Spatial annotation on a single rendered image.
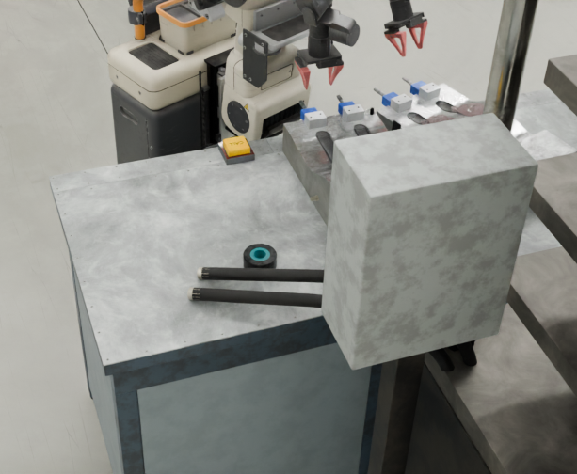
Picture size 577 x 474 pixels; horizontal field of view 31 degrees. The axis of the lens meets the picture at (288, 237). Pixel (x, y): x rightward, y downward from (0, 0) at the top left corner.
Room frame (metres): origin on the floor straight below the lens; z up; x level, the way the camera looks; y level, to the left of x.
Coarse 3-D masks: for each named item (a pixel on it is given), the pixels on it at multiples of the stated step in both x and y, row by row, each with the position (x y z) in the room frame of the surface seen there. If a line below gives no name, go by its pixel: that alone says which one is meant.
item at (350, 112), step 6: (342, 102) 2.42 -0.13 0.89; (348, 102) 2.40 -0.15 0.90; (342, 108) 2.37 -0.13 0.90; (348, 108) 2.35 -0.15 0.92; (354, 108) 2.35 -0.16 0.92; (360, 108) 2.35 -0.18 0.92; (342, 114) 2.37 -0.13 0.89; (348, 114) 2.33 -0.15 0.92; (354, 114) 2.33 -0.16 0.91; (360, 114) 2.34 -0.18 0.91; (348, 120) 2.33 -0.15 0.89; (354, 120) 2.33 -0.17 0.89
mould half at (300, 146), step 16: (368, 112) 2.38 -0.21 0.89; (288, 128) 2.28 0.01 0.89; (304, 128) 2.29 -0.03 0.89; (320, 128) 2.29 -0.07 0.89; (336, 128) 2.29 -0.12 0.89; (352, 128) 2.30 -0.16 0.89; (368, 128) 2.30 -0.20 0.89; (384, 128) 2.31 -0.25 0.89; (288, 144) 2.26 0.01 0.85; (304, 144) 2.22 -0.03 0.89; (288, 160) 2.26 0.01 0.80; (304, 160) 2.15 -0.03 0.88; (320, 160) 2.16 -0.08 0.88; (304, 176) 2.15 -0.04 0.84; (320, 176) 2.05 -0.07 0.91; (320, 192) 2.04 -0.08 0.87; (320, 208) 2.03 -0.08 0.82
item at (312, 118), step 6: (300, 102) 2.41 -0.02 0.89; (306, 108) 2.37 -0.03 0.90; (312, 108) 2.36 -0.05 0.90; (300, 114) 2.35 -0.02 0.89; (306, 114) 2.31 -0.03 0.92; (312, 114) 2.32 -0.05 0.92; (318, 114) 2.32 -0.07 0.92; (324, 114) 2.32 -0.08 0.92; (306, 120) 2.30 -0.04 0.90; (312, 120) 2.29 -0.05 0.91; (318, 120) 2.29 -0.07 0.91; (324, 120) 2.30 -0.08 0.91; (312, 126) 2.29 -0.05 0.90; (318, 126) 2.30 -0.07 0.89; (324, 126) 2.30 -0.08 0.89
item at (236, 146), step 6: (228, 138) 2.30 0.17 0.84; (234, 138) 2.30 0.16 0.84; (240, 138) 2.30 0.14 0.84; (228, 144) 2.27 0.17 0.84; (234, 144) 2.27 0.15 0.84; (240, 144) 2.28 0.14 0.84; (246, 144) 2.28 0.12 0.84; (228, 150) 2.25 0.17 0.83; (234, 150) 2.25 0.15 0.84; (240, 150) 2.25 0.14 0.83; (246, 150) 2.26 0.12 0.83
